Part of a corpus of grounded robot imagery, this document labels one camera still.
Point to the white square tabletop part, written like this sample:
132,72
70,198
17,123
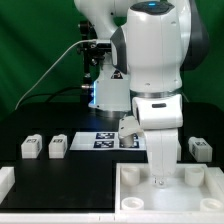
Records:
192,188

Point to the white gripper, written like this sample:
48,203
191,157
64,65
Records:
160,120

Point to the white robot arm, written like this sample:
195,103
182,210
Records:
142,45

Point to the white sheet with tags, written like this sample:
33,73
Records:
104,141

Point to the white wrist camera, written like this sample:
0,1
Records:
128,127

